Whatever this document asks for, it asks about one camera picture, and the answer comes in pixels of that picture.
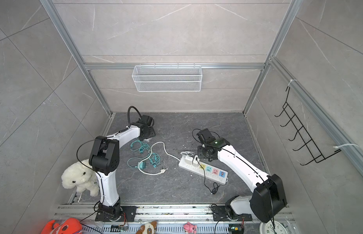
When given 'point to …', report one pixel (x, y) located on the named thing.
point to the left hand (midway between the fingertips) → (152, 131)
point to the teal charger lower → (142, 165)
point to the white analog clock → (272, 227)
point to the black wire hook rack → (297, 128)
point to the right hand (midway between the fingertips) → (204, 153)
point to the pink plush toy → (190, 228)
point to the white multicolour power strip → (205, 171)
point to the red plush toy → (69, 225)
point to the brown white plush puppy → (148, 228)
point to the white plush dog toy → (82, 176)
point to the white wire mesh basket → (165, 78)
